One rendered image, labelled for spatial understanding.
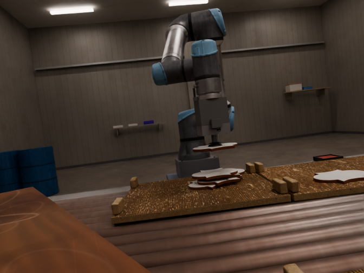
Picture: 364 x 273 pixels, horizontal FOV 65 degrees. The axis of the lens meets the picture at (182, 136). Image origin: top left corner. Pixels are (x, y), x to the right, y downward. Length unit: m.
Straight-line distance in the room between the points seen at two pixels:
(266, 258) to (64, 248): 0.30
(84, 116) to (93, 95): 0.80
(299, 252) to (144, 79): 9.94
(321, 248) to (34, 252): 0.39
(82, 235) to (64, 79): 10.39
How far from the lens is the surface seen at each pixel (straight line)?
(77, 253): 0.25
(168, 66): 0.95
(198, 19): 1.28
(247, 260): 0.47
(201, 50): 0.84
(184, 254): 0.50
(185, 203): 0.70
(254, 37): 11.36
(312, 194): 0.73
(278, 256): 0.48
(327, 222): 0.62
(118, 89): 10.29
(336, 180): 0.81
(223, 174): 0.82
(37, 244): 0.30
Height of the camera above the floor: 1.13
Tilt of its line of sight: 3 degrees down
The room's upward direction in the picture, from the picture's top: 7 degrees counter-clockwise
